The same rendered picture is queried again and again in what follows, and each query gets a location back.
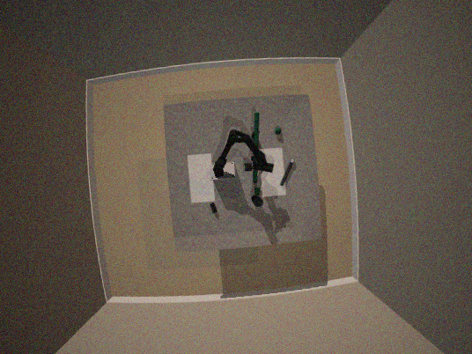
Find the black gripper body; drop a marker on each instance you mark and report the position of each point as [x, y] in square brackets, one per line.
[248, 167]

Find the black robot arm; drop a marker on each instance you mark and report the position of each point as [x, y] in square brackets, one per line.
[259, 161]

